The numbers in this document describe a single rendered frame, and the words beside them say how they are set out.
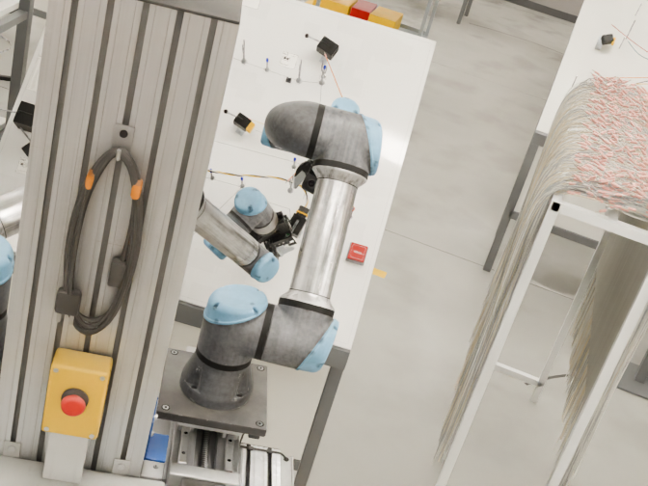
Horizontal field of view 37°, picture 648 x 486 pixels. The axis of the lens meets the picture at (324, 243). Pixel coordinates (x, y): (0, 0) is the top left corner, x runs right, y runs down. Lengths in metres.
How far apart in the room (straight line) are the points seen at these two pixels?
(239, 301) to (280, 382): 1.09
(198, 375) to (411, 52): 1.49
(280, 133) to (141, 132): 0.66
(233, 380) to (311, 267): 0.28
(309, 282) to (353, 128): 0.32
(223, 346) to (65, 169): 0.64
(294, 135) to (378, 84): 1.12
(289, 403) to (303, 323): 1.12
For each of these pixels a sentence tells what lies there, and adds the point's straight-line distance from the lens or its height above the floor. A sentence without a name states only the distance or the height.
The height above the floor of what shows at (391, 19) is 0.69.
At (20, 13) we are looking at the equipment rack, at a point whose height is 1.44.
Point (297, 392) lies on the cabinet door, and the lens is 2.98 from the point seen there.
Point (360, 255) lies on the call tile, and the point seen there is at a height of 1.10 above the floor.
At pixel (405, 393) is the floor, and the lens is 4.32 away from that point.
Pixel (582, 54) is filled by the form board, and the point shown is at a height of 1.26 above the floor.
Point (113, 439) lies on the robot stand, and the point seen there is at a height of 1.30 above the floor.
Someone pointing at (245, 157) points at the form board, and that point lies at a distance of 2.95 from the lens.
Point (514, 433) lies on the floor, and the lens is 4.36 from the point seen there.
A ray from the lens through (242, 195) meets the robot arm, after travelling 2.43.
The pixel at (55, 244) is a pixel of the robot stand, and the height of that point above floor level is 1.64.
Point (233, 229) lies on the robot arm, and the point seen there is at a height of 1.36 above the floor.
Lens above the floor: 2.37
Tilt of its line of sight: 26 degrees down
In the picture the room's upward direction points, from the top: 16 degrees clockwise
